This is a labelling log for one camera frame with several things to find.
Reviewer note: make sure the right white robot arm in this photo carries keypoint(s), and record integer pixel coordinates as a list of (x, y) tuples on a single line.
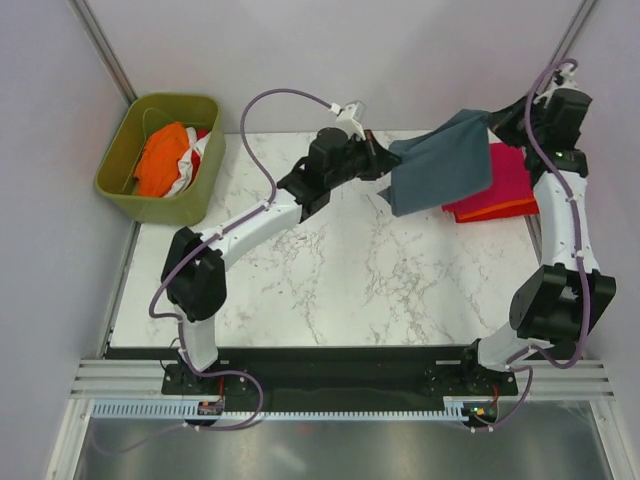
[(554, 311)]

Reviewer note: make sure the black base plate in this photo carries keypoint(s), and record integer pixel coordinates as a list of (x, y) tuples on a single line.
[(335, 379)]

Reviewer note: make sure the white slotted cable duct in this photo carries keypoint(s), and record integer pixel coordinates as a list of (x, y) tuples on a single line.
[(198, 410)]

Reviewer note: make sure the white and red t-shirt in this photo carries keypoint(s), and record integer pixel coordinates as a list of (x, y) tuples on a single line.
[(190, 162)]

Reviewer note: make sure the blue-grey t-shirt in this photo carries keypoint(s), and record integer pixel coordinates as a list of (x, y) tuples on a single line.
[(443, 166)]

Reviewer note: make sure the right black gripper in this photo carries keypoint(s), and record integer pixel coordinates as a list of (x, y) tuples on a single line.
[(501, 122)]

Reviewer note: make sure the orange t-shirt in bin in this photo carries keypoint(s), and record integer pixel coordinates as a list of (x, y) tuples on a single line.
[(158, 167)]

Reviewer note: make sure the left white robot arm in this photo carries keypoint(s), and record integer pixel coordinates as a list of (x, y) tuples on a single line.
[(194, 274)]

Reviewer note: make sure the magenta t-shirt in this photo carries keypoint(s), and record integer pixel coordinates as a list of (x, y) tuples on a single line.
[(510, 194)]

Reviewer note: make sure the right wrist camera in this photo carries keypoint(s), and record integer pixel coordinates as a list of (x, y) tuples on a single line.
[(560, 75)]

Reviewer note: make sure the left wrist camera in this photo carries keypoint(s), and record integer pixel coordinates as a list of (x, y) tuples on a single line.
[(348, 118)]

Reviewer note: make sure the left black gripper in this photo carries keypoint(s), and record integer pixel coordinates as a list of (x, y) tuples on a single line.
[(378, 159)]

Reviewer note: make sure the olive green plastic bin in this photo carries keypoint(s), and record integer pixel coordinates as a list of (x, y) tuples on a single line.
[(115, 181)]

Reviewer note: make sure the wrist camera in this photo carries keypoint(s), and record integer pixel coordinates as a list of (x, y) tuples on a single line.
[(348, 118), (560, 75)]

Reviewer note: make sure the orange t-shirt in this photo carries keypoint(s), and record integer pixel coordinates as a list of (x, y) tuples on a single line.
[(158, 167), (495, 210)]

